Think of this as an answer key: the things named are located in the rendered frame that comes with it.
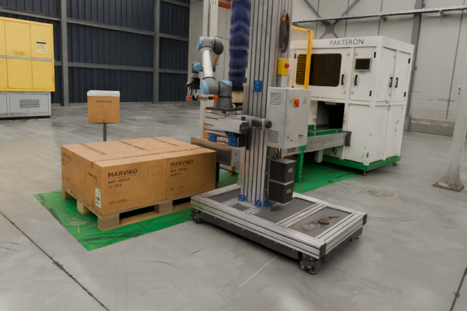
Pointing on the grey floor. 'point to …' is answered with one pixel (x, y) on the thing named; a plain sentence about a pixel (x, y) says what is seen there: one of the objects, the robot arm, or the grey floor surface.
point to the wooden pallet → (107, 221)
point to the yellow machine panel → (26, 69)
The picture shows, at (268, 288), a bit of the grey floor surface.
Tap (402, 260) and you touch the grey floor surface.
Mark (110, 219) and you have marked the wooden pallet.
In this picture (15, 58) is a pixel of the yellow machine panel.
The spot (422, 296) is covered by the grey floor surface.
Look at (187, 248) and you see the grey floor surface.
